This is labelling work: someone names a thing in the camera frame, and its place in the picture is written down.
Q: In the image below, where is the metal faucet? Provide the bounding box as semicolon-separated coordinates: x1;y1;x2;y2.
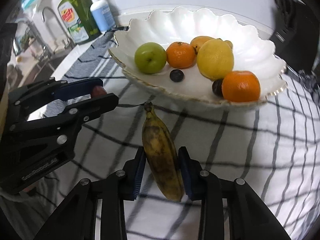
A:
41;6;75;49

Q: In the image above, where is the red grape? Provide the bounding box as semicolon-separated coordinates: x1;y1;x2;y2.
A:
90;86;107;98

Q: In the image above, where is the green apple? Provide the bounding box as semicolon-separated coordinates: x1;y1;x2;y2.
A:
134;42;167;74

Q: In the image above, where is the small mandarin orange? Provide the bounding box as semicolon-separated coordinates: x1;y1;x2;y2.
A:
166;42;196;69

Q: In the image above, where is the large orange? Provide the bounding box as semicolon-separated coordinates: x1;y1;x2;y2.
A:
221;71;261;103

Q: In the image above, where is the black knife block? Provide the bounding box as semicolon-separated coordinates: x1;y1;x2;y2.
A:
270;0;319;74

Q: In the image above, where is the yellow lemon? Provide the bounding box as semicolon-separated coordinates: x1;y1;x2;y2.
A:
196;39;234;80

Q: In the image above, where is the green dish soap bottle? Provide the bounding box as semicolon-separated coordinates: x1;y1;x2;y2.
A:
57;0;101;45

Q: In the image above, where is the dark plum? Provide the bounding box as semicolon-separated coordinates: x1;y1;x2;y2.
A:
212;79;223;98

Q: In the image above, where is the white scalloped bowl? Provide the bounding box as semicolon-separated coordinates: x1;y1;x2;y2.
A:
109;7;287;109

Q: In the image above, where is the blue pump bottle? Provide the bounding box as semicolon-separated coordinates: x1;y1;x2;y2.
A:
90;0;116;33

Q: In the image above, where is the checkered grey white cloth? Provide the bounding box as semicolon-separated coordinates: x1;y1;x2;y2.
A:
1;33;319;239

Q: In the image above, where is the yellow mango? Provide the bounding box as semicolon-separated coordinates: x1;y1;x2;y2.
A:
190;36;233;55

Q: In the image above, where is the blueberry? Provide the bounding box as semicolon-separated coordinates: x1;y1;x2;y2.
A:
169;69;184;82

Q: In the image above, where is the overripe banana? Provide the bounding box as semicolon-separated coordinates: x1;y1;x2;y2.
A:
142;102;184;202

